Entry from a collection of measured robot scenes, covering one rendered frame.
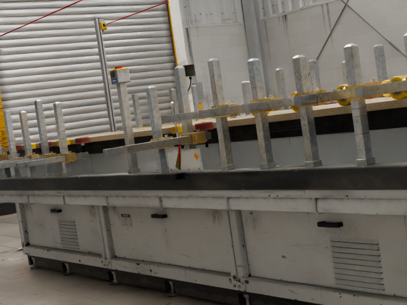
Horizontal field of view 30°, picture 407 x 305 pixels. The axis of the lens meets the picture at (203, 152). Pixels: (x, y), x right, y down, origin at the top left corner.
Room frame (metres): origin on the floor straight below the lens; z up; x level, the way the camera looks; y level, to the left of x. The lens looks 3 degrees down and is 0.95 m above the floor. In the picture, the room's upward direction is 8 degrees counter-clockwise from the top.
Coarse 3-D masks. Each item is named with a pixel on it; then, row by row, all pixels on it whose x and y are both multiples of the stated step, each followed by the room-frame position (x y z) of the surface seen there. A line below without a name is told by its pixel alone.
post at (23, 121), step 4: (20, 112) 4.75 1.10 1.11; (24, 112) 4.75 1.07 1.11; (20, 116) 4.75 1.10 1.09; (24, 116) 4.75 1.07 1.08; (20, 120) 4.76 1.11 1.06; (24, 120) 4.75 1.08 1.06; (24, 124) 4.74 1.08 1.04; (24, 128) 4.74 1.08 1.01; (28, 128) 4.76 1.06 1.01; (24, 132) 4.74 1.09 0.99; (28, 132) 4.76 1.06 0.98; (24, 136) 4.74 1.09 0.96; (28, 136) 4.75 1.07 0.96; (24, 140) 4.75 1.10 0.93; (28, 140) 4.75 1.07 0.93; (24, 144) 4.75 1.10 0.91; (28, 144) 4.75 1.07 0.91; (24, 148) 4.76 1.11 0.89; (28, 148) 4.75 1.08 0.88; (28, 152) 4.74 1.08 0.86; (32, 152) 4.76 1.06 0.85; (28, 168) 4.75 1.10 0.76; (32, 168) 4.75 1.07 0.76; (28, 172) 4.76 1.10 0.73; (32, 172) 4.74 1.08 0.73
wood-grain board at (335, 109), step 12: (324, 108) 2.89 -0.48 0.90; (336, 108) 2.81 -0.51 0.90; (348, 108) 2.77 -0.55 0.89; (372, 108) 2.67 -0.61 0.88; (384, 108) 2.63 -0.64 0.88; (204, 120) 4.59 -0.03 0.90; (228, 120) 3.34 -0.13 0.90; (240, 120) 3.27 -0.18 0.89; (252, 120) 3.21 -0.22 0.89; (276, 120) 3.09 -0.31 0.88; (120, 132) 4.88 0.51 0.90; (144, 132) 3.91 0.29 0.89; (168, 132) 3.73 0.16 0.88; (36, 144) 5.00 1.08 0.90
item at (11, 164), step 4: (68, 152) 4.58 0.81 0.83; (44, 156) 4.50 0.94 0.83; (20, 160) 4.40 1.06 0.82; (24, 160) 4.42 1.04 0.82; (28, 160) 4.43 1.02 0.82; (0, 164) 4.33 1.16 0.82; (4, 164) 4.35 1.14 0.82; (8, 164) 4.36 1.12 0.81; (12, 164) 4.37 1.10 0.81; (0, 168) 4.34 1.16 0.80
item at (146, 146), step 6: (210, 132) 3.35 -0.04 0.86; (174, 138) 3.24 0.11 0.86; (180, 138) 3.25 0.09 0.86; (186, 138) 3.27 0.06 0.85; (210, 138) 3.34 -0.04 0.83; (138, 144) 3.13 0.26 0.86; (144, 144) 3.15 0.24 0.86; (150, 144) 3.16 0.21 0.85; (156, 144) 3.18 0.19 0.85; (162, 144) 3.20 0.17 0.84; (168, 144) 3.22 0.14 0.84; (174, 144) 3.23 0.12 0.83; (126, 150) 3.10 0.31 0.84; (132, 150) 3.11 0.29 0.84; (138, 150) 3.13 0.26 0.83
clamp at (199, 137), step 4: (200, 132) 3.28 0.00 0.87; (204, 132) 3.29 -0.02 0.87; (180, 136) 3.36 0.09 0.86; (192, 136) 3.28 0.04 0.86; (196, 136) 3.26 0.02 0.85; (200, 136) 3.27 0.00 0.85; (204, 136) 3.28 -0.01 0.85; (192, 140) 3.29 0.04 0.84; (196, 140) 3.26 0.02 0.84; (200, 140) 3.27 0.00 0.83; (204, 140) 3.28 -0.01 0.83; (184, 144) 3.34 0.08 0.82; (188, 144) 3.31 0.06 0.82; (192, 144) 3.29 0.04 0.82
